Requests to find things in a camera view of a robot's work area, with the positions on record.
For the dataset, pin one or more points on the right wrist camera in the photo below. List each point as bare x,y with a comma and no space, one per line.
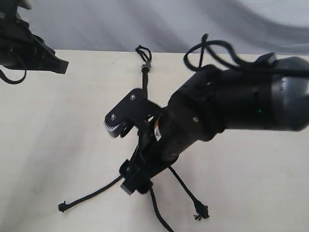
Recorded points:
133,110

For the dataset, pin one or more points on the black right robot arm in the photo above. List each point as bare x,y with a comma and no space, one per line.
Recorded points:
210,102

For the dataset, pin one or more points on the white backdrop cloth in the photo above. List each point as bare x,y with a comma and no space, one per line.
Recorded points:
251,26

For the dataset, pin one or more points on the clear tape piece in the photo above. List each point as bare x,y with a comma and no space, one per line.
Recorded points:
146,67

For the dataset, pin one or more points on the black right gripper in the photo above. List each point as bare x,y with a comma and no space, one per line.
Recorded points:
160,143

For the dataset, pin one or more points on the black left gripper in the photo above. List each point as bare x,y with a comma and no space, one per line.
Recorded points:
17,41

